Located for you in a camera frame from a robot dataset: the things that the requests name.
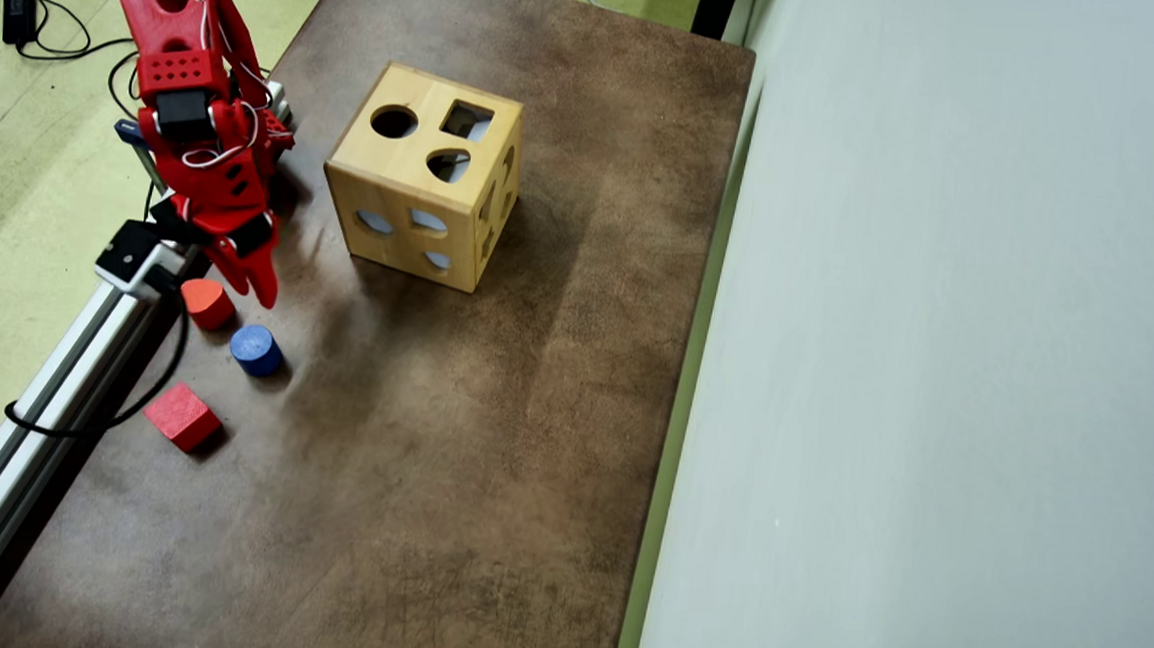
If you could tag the wooden shape sorter box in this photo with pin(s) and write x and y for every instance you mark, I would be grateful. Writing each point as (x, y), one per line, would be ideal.
(417, 154)

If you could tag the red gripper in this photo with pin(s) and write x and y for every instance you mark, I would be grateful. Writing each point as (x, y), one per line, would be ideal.
(244, 248)

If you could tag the red rounded wooden block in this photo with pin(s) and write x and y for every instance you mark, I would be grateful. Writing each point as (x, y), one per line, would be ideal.
(206, 301)

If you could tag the blue wooden cylinder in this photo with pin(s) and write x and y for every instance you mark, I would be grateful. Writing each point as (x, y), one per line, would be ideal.
(255, 347)

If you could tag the black vertical post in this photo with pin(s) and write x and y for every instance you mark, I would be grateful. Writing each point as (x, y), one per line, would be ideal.
(717, 2)

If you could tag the black power adapter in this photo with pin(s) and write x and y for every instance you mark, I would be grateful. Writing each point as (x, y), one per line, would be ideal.
(19, 17)

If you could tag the aluminium profile rail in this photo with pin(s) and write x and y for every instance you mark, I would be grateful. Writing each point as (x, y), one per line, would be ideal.
(31, 411)

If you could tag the grey base bracket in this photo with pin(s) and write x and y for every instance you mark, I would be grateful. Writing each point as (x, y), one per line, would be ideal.
(280, 103)

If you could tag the blue clamp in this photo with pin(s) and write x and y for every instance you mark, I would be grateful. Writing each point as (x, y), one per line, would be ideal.
(133, 135)

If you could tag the red wooden cube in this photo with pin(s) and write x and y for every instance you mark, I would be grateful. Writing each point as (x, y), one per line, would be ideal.
(179, 415)

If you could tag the black and white wrist camera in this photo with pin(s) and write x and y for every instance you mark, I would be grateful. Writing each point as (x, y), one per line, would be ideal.
(135, 255)

